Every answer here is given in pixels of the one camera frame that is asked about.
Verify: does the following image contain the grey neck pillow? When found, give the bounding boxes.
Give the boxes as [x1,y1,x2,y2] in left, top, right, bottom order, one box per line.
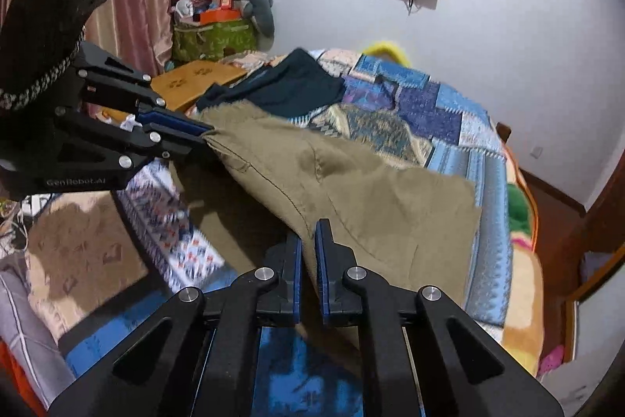
[207,0,276,41]

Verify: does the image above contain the green patterned bag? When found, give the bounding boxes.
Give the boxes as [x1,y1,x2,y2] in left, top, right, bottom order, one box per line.
[171,19,259,63]

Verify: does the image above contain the grey striped cloth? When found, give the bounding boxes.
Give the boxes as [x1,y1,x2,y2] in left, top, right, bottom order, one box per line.
[0,253,66,401]

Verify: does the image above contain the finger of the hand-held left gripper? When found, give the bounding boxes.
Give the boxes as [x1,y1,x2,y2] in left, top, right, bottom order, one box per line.
[72,41,212,138]
[53,106,226,177]

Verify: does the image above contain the orange box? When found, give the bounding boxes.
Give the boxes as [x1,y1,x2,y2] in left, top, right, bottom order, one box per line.
[198,8,243,27]

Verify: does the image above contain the dark teal garment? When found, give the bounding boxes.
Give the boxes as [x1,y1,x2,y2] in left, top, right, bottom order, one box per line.
[196,48,346,120]

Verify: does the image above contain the colourful fleece blanket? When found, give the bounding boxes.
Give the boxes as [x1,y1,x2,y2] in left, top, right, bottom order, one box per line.
[488,142,545,381]

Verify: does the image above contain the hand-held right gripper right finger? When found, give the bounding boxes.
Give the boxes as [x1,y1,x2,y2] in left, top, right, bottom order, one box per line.
[314,218,564,417]

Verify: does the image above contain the pink slipper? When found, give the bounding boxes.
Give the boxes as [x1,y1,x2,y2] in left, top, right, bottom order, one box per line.
[536,345,566,375]

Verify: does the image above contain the yellow plush item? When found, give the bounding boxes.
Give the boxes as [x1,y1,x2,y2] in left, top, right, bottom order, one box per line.
[360,39,412,67]

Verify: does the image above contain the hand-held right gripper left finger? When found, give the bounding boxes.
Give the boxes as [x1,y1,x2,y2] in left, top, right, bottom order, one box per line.
[48,232,302,417]

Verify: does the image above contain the tangle of cables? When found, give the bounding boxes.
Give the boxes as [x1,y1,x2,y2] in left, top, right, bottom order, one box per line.
[0,195,57,259]

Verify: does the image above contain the beige patterned pillow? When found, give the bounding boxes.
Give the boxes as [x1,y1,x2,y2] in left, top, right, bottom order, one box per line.
[23,191,150,342]

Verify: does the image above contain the blue patchwork quilt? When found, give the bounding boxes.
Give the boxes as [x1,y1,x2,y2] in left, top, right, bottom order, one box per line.
[61,47,514,417]

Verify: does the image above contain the khaki pants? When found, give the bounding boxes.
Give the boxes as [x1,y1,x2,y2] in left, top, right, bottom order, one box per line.
[186,101,484,352]

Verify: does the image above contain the wooden door frame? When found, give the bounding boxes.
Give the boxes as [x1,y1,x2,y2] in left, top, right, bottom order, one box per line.
[557,163,625,364]

